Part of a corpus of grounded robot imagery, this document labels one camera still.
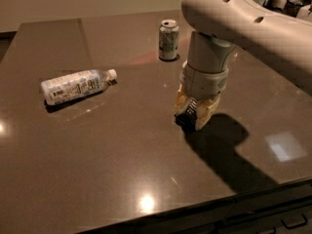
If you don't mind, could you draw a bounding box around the green white soda can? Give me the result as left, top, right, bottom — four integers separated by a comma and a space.
159, 19, 179, 60

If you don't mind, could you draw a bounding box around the black drawer handle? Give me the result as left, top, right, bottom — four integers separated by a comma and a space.
282, 214, 308, 230

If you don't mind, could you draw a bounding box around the black mesh cup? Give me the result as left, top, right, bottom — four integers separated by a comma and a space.
283, 0, 309, 18

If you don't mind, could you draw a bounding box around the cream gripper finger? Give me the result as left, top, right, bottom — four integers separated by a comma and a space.
175, 85, 192, 116
195, 95, 220, 131

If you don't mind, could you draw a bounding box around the clear plastic water bottle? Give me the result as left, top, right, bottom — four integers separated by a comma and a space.
41, 69, 117, 106

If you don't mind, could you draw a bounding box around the black rxbar chocolate bar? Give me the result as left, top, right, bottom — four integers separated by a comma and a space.
175, 99, 197, 126

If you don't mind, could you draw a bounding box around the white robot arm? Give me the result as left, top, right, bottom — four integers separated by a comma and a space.
175, 0, 312, 130

